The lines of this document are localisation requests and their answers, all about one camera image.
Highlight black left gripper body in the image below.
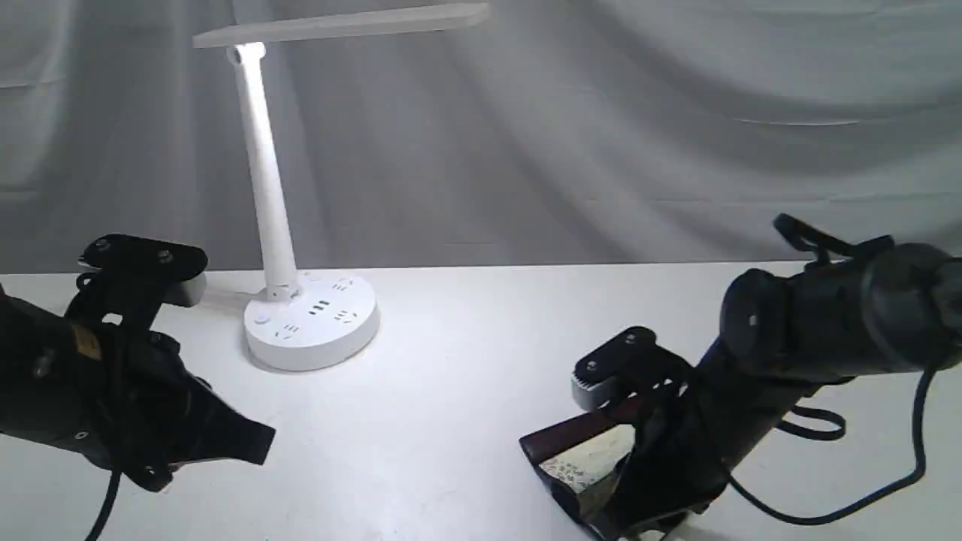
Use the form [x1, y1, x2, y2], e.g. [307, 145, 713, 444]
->
[71, 330, 226, 493]

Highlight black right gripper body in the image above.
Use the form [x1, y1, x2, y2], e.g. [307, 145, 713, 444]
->
[594, 383, 741, 540]

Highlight folding paper fan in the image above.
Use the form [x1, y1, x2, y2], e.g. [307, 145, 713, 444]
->
[519, 411, 677, 540]

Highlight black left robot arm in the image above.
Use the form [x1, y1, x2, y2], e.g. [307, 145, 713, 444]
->
[1, 295, 277, 492]

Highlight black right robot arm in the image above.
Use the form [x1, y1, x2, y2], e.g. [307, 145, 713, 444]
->
[575, 237, 960, 540]

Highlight white desk lamp with sockets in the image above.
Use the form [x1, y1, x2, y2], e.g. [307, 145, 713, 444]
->
[192, 2, 490, 373]

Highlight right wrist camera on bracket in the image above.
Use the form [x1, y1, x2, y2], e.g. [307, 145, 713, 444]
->
[571, 326, 693, 412]

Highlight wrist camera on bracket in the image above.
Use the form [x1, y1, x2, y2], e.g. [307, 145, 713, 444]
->
[65, 234, 207, 333]
[571, 326, 693, 412]

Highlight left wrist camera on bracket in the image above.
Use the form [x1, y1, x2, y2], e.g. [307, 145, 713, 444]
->
[65, 234, 207, 333]

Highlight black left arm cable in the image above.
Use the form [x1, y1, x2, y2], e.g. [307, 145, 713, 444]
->
[84, 466, 125, 541]

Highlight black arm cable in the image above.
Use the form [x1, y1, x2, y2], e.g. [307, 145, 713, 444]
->
[84, 466, 125, 541]
[721, 213, 940, 525]

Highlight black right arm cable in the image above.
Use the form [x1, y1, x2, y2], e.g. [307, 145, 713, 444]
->
[721, 213, 940, 525]

